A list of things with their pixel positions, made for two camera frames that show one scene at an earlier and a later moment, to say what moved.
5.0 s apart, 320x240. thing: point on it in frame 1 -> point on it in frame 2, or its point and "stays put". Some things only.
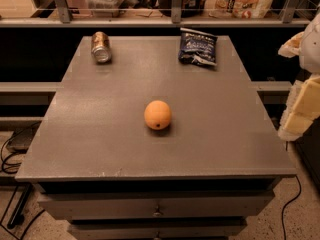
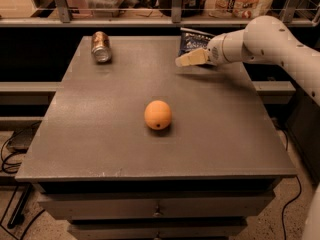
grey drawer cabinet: [156, 138] stays put
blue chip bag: [197, 47] stays put
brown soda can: [100, 47] stays put
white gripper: [311, 49] -> [215, 53]
